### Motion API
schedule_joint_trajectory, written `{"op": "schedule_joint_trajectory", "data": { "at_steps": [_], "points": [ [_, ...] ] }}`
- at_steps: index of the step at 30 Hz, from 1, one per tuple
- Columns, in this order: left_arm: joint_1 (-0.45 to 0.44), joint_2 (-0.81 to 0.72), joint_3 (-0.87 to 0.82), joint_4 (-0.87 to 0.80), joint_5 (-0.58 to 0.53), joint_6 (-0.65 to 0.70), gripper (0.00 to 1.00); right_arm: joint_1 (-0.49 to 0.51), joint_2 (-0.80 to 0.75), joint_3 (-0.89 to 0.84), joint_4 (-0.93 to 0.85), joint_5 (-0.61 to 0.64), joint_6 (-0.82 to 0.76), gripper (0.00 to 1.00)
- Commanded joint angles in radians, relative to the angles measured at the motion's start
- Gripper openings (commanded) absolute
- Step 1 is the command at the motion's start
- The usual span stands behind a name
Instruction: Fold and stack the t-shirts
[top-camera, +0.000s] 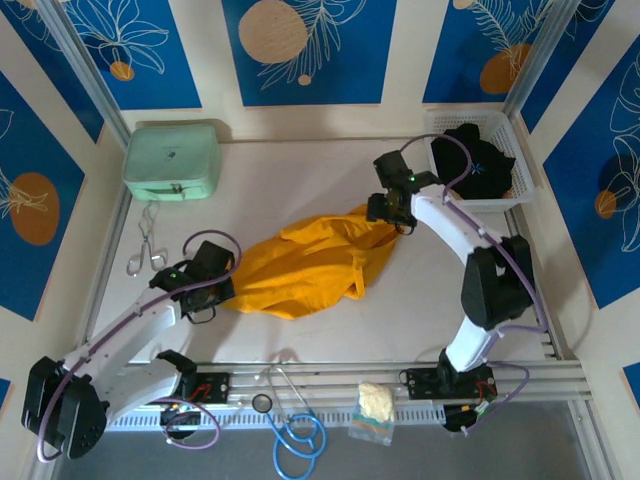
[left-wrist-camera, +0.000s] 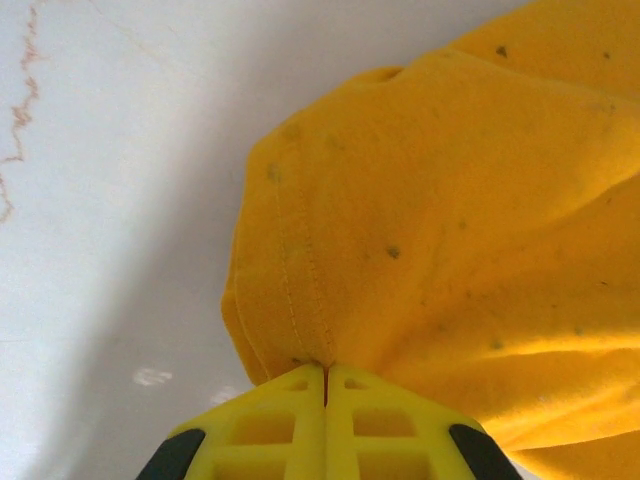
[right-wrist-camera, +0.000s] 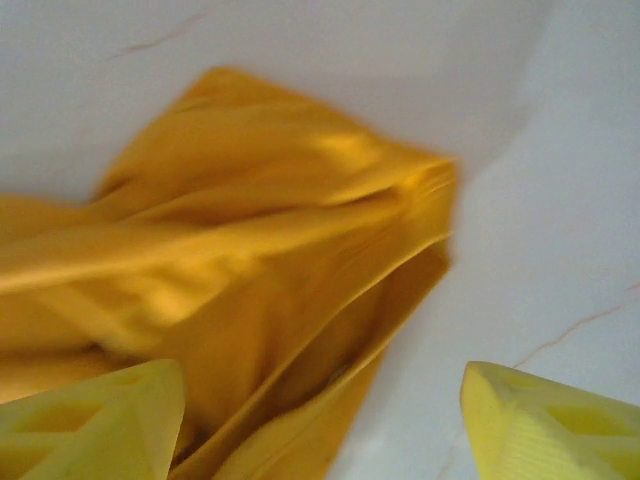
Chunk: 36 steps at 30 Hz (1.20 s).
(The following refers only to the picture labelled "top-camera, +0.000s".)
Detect yellow t-shirt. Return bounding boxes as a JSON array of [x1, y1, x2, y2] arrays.
[[222, 202, 401, 321]]

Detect aluminium side rail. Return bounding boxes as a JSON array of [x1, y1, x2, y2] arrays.
[[504, 207, 569, 361], [74, 144, 134, 371]]

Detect mint green zip case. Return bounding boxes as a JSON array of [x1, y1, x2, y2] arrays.
[[122, 123, 222, 204]]

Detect metal forceps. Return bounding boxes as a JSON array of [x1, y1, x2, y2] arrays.
[[125, 202, 164, 276]]

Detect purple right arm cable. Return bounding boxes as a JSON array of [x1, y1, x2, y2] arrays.
[[397, 132, 550, 436]]

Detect blue floral wall panel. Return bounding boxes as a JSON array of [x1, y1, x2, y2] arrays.
[[222, 0, 399, 107], [422, 0, 551, 105], [62, 0, 204, 111], [542, 34, 640, 311], [0, 69, 87, 322]]

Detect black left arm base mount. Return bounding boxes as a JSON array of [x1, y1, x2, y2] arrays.
[[159, 370, 232, 441]]

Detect aluminium frame post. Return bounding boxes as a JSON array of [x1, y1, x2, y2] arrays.
[[502, 0, 584, 117], [37, 0, 132, 146]]

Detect blue stethoscope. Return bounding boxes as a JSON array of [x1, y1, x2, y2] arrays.
[[251, 364, 329, 480]]

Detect white slotted cable duct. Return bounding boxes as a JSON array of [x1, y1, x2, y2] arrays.
[[64, 403, 446, 434]]

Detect white plastic basket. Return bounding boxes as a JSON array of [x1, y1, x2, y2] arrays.
[[423, 110, 537, 214]]

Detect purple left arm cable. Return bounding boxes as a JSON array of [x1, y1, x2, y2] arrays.
[[35, 228, 245, 464]]

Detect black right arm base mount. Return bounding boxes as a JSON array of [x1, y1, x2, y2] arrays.
[[404, 367, 497, 434]]

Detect aluminium frame rails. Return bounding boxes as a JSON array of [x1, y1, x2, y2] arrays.
[[42, 358, 587, 409]]

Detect plastic bag with yellow cotton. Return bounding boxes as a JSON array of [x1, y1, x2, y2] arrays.
[[347, 382, 397, 447]]

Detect black t-shirt with blue print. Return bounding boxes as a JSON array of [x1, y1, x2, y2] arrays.
[[430, 123, 517, 201]]

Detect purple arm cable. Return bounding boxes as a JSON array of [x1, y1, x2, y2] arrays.
[[397, 132, 550, 436], [35, 228, 245, 464]]

